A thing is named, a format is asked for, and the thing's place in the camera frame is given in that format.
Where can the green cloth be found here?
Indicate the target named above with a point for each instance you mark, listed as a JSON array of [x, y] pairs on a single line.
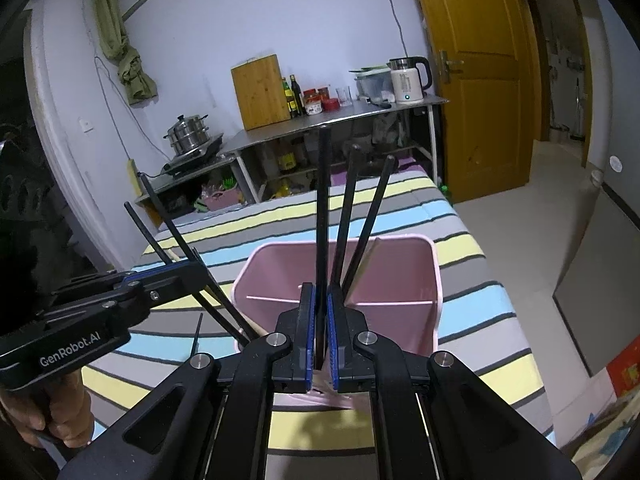
[[112, 35]]

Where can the red tin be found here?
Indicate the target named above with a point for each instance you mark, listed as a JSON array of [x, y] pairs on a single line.
[[331, 105]]

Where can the green bottle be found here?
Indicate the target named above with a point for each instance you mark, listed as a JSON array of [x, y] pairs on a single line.
[[446, 193]]

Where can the yellow label oil bottle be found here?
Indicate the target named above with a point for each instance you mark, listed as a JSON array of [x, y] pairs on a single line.
[[286, 102]]

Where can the person's left hand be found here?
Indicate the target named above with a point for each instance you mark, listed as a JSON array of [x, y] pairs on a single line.
[[70, 405]]

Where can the dark glass bottle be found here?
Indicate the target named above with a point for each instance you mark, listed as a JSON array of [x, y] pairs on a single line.
[[296, 97]]

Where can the tall metal shelf table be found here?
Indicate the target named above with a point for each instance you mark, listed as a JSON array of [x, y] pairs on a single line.
[[350, 115]]

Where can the cream power strip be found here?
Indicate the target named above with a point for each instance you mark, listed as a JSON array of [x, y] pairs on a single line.
[[133, 180]]

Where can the white wall switch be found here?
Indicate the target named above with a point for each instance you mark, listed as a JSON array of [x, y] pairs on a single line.
[[87, 125]]

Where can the pink basket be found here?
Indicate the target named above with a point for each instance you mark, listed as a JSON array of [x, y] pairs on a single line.
[[220, 199]]

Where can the black induction cooker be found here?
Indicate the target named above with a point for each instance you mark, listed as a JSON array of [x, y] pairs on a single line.
[[192, 160]]

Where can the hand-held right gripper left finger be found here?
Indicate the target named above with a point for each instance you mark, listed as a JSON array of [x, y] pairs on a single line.
[[310, 340]]

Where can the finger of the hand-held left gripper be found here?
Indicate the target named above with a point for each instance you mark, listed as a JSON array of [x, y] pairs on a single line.
[[100, 282], [170, 287]]

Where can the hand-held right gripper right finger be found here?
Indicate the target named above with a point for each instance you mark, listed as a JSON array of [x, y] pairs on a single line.
[[331, 345]]

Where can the white electric kettle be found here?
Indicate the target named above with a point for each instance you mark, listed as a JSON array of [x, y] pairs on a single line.
[[407, 82]]

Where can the clear storage container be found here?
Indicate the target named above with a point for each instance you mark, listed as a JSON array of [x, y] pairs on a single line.
[[372, 85]]

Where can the steel steamer pot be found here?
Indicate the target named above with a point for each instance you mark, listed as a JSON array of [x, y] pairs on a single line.
[[187, 135]]

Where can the clear drinking glass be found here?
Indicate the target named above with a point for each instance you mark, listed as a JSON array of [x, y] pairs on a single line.
[[344, 96]]

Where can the red box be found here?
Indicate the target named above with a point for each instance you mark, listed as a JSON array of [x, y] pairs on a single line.
[[625, 370]]

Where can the striped sheet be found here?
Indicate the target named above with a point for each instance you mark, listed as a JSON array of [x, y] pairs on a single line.
[[475, 320]]

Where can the light wooden chopstick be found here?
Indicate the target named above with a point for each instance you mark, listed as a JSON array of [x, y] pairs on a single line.
[[256, 330]]

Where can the yellow wooden door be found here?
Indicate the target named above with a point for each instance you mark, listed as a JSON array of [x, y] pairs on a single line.
[[480, 110]]

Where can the pink utensil holder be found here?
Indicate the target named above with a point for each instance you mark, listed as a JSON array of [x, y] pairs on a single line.
[[400, 280]]

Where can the low metal table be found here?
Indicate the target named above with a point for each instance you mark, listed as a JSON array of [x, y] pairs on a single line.
[[227, 159]]

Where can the bamboo cutting board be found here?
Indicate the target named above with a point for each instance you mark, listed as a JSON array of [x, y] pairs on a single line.
[[260, 95]]

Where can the grey board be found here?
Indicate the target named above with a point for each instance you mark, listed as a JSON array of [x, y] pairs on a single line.
[[600, 285]]

